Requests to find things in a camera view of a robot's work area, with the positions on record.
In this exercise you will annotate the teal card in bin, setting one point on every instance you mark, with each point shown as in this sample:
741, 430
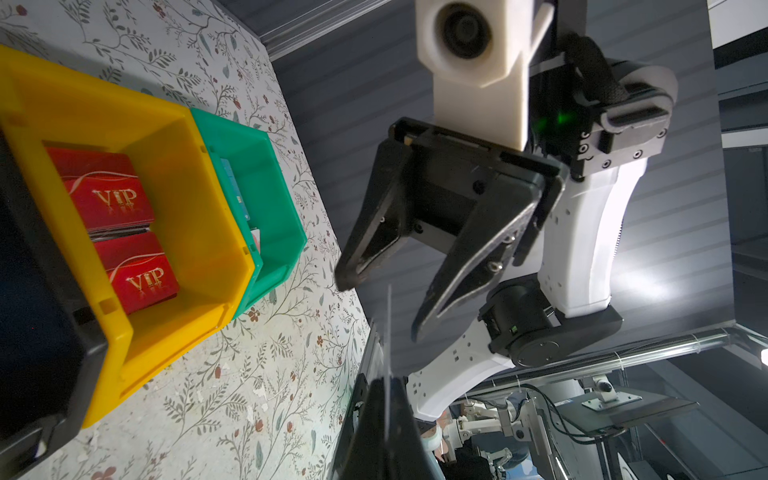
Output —
233, 182

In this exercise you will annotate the green plastic bin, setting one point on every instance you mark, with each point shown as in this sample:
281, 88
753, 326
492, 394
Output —
266, 195

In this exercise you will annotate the blue VIP card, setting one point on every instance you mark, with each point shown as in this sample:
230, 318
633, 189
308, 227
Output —
386, 352

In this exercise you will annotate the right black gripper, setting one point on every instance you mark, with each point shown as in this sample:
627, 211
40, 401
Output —
480, 204

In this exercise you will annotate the black plastic bin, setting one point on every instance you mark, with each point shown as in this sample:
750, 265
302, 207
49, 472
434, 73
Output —
52, 346

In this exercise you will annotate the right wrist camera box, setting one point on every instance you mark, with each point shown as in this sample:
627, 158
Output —
479, 54

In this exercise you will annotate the lower red VIP card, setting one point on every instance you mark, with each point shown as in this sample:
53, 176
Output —
138, 270

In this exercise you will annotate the red vip card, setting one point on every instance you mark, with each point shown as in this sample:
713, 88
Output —
105, 189
138, 270

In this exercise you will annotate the upper red VIP card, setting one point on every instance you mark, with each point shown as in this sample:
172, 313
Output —
105, 189

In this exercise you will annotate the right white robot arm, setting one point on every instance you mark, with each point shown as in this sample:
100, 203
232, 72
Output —
603, 118

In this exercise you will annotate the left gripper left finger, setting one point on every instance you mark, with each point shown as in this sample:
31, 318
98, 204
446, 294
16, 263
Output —
362, 450

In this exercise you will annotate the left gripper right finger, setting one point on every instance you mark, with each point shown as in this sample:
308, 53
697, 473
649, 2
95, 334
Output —
406, 456

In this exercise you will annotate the pink card in bin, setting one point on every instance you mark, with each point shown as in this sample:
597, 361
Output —
256, 235

